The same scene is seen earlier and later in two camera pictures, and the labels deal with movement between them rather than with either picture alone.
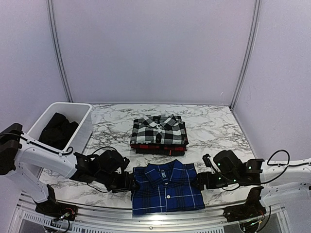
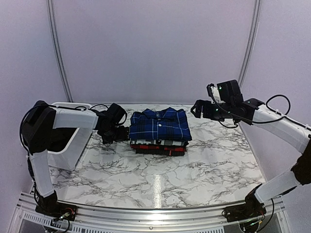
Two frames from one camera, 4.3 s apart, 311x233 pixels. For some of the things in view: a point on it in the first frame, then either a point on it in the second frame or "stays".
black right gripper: x=208 y=182 → x=198 y=105
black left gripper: x=126 y=185 → x=124 y=136
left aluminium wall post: x=53 y=27 stays
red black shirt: x=162 y=149 stays
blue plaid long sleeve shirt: x=168 y=186 → x=163 y=124
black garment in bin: x=58 y=131 stays
